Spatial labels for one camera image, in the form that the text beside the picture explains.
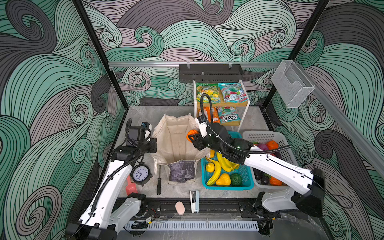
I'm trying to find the yellow lemon front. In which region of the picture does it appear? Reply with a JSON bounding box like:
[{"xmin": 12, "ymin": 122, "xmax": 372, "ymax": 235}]
[{"xmin": 205, "ymin": 162, "xmax": 216, "ymax": 173}]

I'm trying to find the green Fox's candy bag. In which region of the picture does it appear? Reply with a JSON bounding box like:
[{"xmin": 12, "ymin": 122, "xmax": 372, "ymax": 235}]
[{"xmin": 217, "ymin": 107, "xmax": 241, "ymax": 124}]

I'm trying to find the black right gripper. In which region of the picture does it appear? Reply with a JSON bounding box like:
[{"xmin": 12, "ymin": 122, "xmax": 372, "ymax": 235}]
[{"xmin": 189, "ymin": 127, "xmax": 229, "ymax": 155}]

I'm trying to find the yellow pear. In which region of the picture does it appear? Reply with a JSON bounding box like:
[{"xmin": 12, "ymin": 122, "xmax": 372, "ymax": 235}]
[{"xmin": 216, "ymin": 173, "xmax": 232, "ymax": 187}]

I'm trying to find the orange fruit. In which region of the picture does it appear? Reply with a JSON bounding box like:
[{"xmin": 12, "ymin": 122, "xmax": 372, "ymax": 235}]
[{"xmin": 187, "ymin": 130, "xmax": 200, "ymax": 143}]

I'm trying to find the white stapler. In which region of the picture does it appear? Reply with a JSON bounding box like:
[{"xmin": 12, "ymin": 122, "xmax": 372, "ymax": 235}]
[{"xmin": 190, "ymin": 190, "xmax": 200, "ymax": 214}]

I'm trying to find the green-red candy bag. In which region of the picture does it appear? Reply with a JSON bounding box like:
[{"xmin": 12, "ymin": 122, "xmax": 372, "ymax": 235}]
[{"xmin": 218, "ymin": 83, "xmax": 248, "ymax": 103}]

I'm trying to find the white slotted cable duct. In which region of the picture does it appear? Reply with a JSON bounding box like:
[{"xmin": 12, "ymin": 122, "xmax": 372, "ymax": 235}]
[{"xmin": 139, "ymin": 220, "xmax": 259, "ymax": 232}]

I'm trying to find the purple onion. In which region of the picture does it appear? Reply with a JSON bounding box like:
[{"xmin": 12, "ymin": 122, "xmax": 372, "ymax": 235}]
[{"xmin": 257, "ymin": 144, "xmax": 269, "ymax": 151}]

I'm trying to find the black wall shelf tray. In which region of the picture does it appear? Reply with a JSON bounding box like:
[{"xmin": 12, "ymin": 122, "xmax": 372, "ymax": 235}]
[{"xmin": 179, "ymin": 65, "xmax": 244, "ymax": 84}]

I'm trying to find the teal plastic basket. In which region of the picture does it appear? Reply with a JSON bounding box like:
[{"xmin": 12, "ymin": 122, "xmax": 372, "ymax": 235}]
[{"xmin": 200, "ymin": 131, "xmax": 255, "ymax": 191}]

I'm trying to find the single yellow banana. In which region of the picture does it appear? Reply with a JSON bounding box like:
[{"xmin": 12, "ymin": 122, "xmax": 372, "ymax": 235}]
[{"xmin": 206, "ymin": 158, "xmax": 222, "ymax": 186}]

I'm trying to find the orange Fox's candy bag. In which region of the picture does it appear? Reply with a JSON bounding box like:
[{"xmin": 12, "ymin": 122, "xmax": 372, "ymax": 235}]
[{"xmin": 203, "ymin": 107, "xmax": 221, "ymax": 123}]

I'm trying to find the black handled screwdriver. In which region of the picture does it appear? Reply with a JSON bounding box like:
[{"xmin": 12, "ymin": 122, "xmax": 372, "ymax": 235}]
[{"xmin": 157, "ymin": 165, "xmax": 162, "ymax": 196}]

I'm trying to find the silver aluminium rail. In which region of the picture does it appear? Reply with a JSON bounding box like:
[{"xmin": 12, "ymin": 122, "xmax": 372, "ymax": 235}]
[{"xmin": 108, "ymin": 61, "xmax": 280, "ymax": 68}]

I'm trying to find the yellow banana bunch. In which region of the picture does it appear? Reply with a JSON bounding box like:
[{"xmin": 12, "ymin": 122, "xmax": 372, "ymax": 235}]
[{"xmin": 216, "ymin": 152, "xmax": 240, "ymax": 172}]

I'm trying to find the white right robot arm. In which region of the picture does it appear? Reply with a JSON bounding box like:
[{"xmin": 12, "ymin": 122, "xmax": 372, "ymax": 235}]
[{"xmin": 187, "ymin": 116, "xmax": 326, "ymax": 218}]

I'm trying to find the white wooden two-tier shelf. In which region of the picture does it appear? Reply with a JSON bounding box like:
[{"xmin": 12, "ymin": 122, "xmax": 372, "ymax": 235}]
[{"xmin": 194, "ymin": 80, "xmax": 251, "ymax": 132}]

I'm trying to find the pink plastic scoop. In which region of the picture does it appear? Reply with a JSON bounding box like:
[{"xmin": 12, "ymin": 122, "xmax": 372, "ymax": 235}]
[{"xmin": 125, "ymin": 176, "xmax": 138, "ymax": 196}]

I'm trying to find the pink eraser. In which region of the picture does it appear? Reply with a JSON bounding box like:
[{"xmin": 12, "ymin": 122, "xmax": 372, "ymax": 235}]
[{"xmin": 175, "ymin": 201, "xmax": 186, "ymax": 216}]

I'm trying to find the black alarm clock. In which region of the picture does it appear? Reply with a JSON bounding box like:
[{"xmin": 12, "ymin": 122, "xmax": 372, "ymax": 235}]
[{"xmin": 130, "ymin": 164, "xmax": 153, "ymax": 187}]

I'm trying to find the green avocado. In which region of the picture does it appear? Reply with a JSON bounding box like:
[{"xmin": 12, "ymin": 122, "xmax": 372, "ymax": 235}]
[{"xmin": 230, "ymin": 173, "xmax": 243, "ymax": 187}]

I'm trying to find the orange tangerine in white basket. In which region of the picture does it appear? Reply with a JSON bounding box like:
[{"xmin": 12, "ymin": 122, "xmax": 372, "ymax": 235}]
[{"xmin": 266, "ymin": 141, "xmax": 280, "ymax": 150}]

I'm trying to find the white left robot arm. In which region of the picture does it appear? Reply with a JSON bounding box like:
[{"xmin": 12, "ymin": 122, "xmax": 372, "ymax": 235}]
[{"xmin": 65, "ymin": 120, "xmax": 157, "ymax": 240}]

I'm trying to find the clear acrylic wall holder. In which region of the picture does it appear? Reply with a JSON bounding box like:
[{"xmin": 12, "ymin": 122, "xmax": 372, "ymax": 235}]
[{"xmin": 271, "ymin": 60, "xmax": 315, "ymax": 109}]

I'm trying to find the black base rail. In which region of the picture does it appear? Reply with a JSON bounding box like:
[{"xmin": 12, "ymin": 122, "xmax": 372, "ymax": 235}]
[{"xmin": 89, "ymin": 197, "xmax": 319, "ymax": 220}]

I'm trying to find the white plastic basket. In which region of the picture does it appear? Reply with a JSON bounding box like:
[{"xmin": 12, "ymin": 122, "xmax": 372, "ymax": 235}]
[{"xmin": 242, "ymin": 130, "xmax": 299, "ymax": 192}]

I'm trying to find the beige canvas grocery bag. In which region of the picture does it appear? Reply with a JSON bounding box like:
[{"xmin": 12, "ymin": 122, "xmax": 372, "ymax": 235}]
[{"xmin": 150, "ymin": 114, "xmax": 210, "ymax": 184}]

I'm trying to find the yellow-green candy bag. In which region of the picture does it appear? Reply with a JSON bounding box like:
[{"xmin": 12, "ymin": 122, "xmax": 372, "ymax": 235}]
[{"xmin": 196, "ymin": 83, "xmax": 221, "ymax": 103}]

